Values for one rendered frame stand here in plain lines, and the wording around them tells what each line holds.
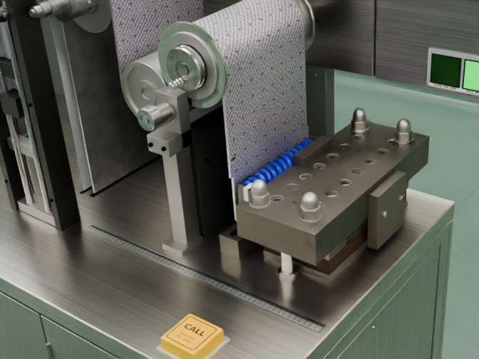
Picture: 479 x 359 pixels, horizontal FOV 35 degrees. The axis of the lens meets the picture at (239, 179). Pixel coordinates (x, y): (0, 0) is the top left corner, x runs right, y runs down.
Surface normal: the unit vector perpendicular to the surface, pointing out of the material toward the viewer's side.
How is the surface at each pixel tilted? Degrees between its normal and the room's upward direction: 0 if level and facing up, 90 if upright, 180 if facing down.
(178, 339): 0
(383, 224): 90
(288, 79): 90
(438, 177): 0
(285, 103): 90
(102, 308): 0
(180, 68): 90
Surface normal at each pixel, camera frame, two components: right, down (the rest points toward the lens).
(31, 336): -0.62, 0.43
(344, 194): -0.07, -0.87
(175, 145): 0.79, 0.25
